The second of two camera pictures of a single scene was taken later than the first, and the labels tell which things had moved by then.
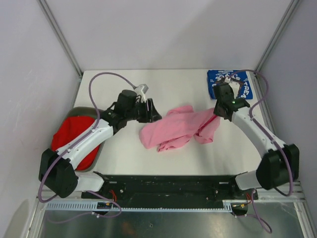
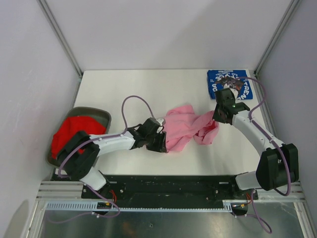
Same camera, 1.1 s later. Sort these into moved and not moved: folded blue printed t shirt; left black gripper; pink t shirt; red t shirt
Moved: left black gripper
Not moved: pink t shirt; red t shirt; folded blue printed t shirt
